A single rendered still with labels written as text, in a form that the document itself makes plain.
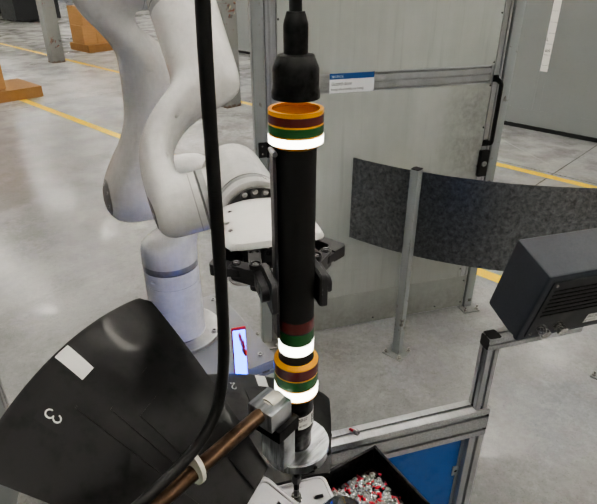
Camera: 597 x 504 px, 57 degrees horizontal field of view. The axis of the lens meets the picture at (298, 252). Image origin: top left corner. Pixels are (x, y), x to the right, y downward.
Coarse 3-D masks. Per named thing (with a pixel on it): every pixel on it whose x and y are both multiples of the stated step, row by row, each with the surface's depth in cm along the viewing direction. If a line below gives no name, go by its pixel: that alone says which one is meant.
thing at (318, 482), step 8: (304, 480) 66; (312, 480) 66; (320, 480) 66; (288, 488) 65; (304, 488) 65; (312, 488) 65; (320, 488) 65; (328, 488) 65; (304, 496) 64; (312, 496) 64; (328, 496) 64
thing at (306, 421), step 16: (288, 16) 38; (304, 16) 38; (288, 32) 38; (304, 32) 38; (288, 48) 39; (304, 48) 39; (288, 64) 39; (304, 64) 39; (272, 80) 40; (288, 80) 39; (304, 80) 39; (272, 96) 40; (288, 96) 39; (304, 96) 39; (304, 416) 55; (304, 432) 56; (304, 448) 57
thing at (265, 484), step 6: (264, 480) 54; (270, 480) 55; (258, 486) 54; (264, 486) 54; (270, 486) 55; (276, 486) 55; (258, 492) 54; (264, 492) 54; (270, 492) 54; (276, 492) 55; (282, 492) 55; (252, 498) 53; (258, 498) 54; (264, 498) 54; (270, 498) 54; (276, 498) 54; (282, 498) 55; (288, 498) 55
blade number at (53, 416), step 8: (48, 400) 47; (40, 408) 46; (48, 408) 46; (56, 408) 47; (40, 416) 46; (48, 416) 46; (56, 416) 46; (64, 416) 47; (72, 416) 47; (48, 424) 46; (56, 424) 46; (64, 424) 46; (56, 432) 46
